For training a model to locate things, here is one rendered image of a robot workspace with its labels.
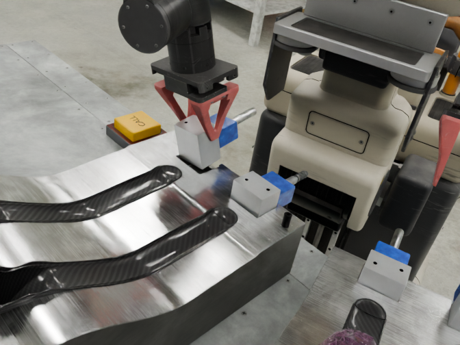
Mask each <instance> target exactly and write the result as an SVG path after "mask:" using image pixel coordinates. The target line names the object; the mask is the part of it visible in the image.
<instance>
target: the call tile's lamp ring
mask: <svg viewBox="0 0 460 345"><path fill-rule="evenodd" d="M113 125H114V123H111V124H108V125H107V126H108V127H109V128H110V129H111V130H113V131H114V132H115V133H117V134H118V135H119V136H120V137H121V138H123V139H124V140H125V141H127V142H128V143H129V144H130V145H132V144H135V143H138V142H141V141H144V140H148V139H150V138H154V137H156V136H160V135H162V134H165V133H167V132H166V131H164V130H163V129H162V128H161V132H162V133H159V134H156V135H154V136H150V137H148V138H144V139H141V140H138V141H135V142H132V141H131V140H130V139H128V138H127V137H126V136H124V135H123V134H122V133H121V132H119V131H118V130H117V129H116V128H114V127H113Z"/></svg>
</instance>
